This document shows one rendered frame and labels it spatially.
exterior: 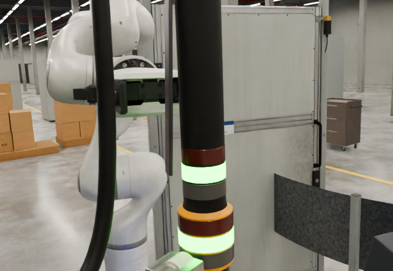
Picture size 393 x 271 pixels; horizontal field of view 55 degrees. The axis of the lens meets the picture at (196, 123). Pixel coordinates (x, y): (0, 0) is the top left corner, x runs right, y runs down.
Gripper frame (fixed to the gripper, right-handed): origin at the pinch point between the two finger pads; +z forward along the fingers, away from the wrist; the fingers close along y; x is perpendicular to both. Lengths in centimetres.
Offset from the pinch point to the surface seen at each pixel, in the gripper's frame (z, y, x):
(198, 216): 11.5, 0.9, -8.0
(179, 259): 12.3, 2.7, -10.6
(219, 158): 11.5, -0.8, -3.9
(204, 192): 11.5, 0.4, -6.3
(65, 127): -804, 5, -127
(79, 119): -811, -25, -114
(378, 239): -28, -58, -39
